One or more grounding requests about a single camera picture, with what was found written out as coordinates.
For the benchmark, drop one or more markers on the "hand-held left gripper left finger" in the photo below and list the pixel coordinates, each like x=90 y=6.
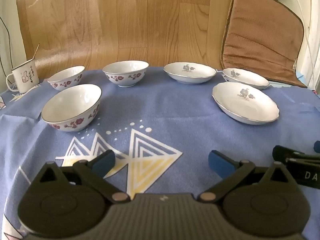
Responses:
x=105 y=161

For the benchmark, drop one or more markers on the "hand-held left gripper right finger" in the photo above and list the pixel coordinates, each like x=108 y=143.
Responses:
x=217 y=161

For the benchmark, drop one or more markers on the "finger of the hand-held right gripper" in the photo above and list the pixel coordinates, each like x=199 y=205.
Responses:
x=317 y=147
x=282 y=152

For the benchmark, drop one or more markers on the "white plate with grey flower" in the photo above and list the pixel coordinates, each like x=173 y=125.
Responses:
x=246 y=103
x=190 y=72
x=246 y=78

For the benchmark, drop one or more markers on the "white bowl with red flowers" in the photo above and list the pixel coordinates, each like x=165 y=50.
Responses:
x=125 y=73
x=71 y=105
x=66 y=76

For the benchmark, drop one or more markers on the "blue printed tablecloth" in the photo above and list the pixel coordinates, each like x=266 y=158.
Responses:
x=160 y=110

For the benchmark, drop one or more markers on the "white enamel mug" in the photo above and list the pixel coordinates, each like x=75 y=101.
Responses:
x=25 y=78

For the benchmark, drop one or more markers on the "brown seat cushion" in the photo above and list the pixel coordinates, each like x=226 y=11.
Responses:
x=262 y=35

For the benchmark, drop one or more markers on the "thin stick in mug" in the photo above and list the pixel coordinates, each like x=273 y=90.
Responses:
x=36 y=51

